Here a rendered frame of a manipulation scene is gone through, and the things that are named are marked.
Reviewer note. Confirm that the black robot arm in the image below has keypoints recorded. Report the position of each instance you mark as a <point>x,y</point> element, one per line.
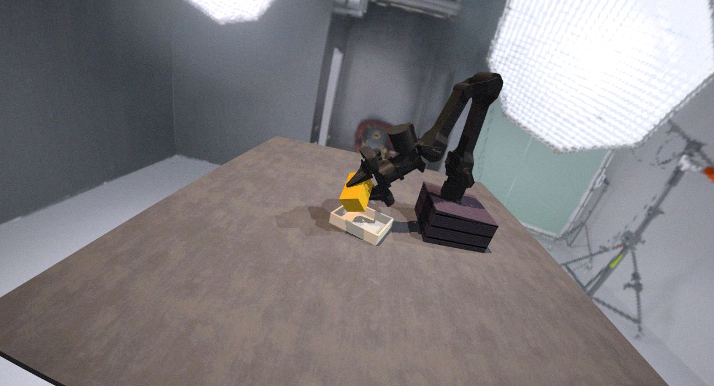
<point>483,88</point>

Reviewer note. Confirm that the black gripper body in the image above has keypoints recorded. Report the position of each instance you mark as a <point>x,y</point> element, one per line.
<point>384,173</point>

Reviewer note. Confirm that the yellow square cup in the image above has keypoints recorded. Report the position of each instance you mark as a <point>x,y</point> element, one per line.
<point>355,198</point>

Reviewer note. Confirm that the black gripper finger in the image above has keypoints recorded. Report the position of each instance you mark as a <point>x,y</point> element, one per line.
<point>362,175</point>
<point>375,195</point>

